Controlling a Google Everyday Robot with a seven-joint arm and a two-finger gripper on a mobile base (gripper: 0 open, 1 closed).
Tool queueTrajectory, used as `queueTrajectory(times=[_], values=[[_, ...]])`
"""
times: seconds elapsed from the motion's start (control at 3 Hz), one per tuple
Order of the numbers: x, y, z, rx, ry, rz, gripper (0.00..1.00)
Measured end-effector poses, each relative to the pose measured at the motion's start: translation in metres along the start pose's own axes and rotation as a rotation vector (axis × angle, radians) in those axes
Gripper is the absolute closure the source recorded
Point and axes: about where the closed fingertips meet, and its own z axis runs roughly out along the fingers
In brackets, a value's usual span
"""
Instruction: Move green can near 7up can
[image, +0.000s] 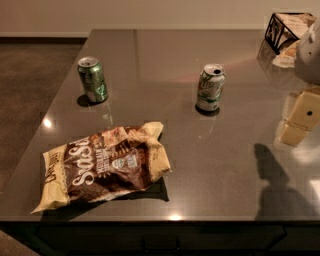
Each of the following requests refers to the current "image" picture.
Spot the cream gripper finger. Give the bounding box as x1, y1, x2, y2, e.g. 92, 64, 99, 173
282, 93, 299, 120
276, 121, 309, 147

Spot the green soda can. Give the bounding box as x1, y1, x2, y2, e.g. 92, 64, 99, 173
78, 56, 108, 103

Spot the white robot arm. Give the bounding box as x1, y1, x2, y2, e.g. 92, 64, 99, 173
275, 18, 320, 148

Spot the white 7up can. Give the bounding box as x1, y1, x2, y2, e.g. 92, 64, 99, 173
196, 64, 226, 112

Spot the brown yellow chip bag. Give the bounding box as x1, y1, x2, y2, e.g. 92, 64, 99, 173
34, 122, 170, 212

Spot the black wire napkin holder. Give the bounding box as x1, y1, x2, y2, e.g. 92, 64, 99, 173
265, 13, 316, 68

